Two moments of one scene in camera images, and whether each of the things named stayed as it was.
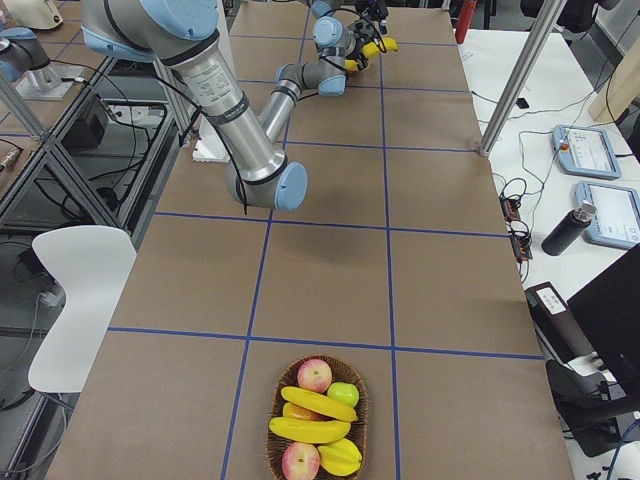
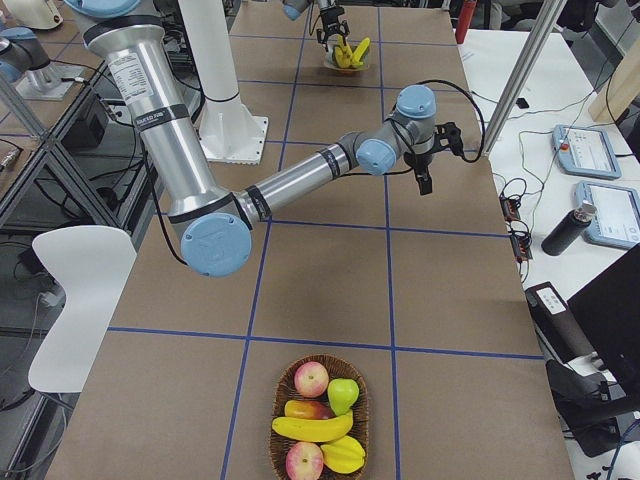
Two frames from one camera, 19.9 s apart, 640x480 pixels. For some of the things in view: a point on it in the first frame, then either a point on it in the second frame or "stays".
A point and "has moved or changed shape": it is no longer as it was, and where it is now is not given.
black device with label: x=557 y=324 stays
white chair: x=92 y=264 stays
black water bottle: x=567 y=228 stays
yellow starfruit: x=342 y=458 stays
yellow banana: x=310 y=431 has moved or changed shape
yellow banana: x=319 y=403 -> x=314 y=430
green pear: x=344 y=392 stays
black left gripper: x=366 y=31 -> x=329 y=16
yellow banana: x=371 y=49 has moved or changed shape
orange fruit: x=293 y=411 stays
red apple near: x=301 y=461 stays
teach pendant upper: x=585 y=152 stays
